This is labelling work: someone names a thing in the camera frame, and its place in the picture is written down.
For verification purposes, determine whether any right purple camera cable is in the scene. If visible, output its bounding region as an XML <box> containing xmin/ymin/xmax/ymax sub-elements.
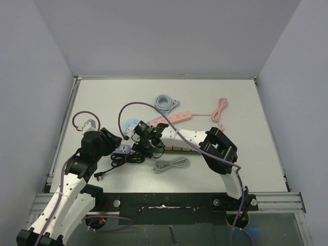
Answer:
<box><xmin>118</xmin><ymin>101</ymin><xmax>254</xmax><ymax>246</ymax></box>

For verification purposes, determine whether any pink coiled cord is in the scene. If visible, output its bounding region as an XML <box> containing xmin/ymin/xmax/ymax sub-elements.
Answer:
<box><xmin>191</xmin><ymin>97</ymin><xmax>229</xmax><ymax>131</ymax></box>

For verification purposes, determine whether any purple power strip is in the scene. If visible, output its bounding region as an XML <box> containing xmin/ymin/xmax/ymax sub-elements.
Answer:
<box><xmin>112</xmin><ymin>144</ymin><xmax>131</xmax><ymax>155</ymax></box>

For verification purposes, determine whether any pink power strip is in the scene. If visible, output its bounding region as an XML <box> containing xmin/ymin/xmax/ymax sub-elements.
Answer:
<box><xmin>150</xmin><ymin>111</ymin><xmax>192</xmax><ymax>127</ymax></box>

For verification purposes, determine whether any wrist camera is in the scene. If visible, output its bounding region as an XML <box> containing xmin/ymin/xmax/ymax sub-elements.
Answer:
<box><xmin>77</xmin><ymin>119</ymin><xmax>97</xmax><ymax>134</ymax></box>
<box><xmin>124</xmin><ymin>128</ymin><xmax>136</xmax><ymax>141</ymax></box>

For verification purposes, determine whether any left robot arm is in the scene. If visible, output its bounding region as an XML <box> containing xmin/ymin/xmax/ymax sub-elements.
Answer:
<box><xmin>16</xmin><ymin>128</ymin><xmax>122</xmax><ymax>245</ymax></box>

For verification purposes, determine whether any black power cord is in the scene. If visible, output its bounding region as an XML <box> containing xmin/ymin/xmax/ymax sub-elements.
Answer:
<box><xmin>94</xmin><ymin>151</ymin><xmax>165</xmax><ymax>181</ymax></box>

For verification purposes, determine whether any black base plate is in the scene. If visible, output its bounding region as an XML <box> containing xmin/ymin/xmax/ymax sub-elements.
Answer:
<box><xmin>86</xmin><ymin>193</ymin><xmax>258</xmax><ymax>229</ymax></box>

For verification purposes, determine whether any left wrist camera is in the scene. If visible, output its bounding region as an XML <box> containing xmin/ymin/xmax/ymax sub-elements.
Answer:
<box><xmin>77</xmin><ymin>119</ymin><xmax>97</xmax><ymax>134</ymax></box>

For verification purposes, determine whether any blue coiled cord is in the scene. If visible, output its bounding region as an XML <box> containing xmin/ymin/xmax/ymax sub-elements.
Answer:
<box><xmin>153</xmin><ymin>94</ymin><xmax>181</xmax><ymax>113</ymax></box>

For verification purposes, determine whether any blue round power strip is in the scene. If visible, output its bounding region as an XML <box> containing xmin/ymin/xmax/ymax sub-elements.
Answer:
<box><xmin>122</xmin><ymin>118</ymin><xmax>141</xmax><ymax>132</ymax></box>

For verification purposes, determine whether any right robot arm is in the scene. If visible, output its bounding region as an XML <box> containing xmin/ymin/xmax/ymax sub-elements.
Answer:
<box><xmin>126</xmin><ymin>121</ymin><xmax>247</xmax><ymax>210</ymax></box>

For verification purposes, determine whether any grey coiled cord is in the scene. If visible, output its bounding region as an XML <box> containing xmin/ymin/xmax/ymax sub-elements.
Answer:
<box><xmin>153</xmin><ymin>156</ymin><xmax>190</xmax><ymax>175</ymax></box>

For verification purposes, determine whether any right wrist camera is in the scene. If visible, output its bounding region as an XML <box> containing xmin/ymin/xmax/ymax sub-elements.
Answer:
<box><xmin>124</xmin><ymin>128</ymin><xmax>136</xmax><ymax>141</ymax></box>

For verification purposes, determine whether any green power strip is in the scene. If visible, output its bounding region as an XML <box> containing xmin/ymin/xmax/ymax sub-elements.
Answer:
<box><xmin>153</xmin><ymin>149</ymin><xmax>201</xmax><ymax>155</ymax></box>

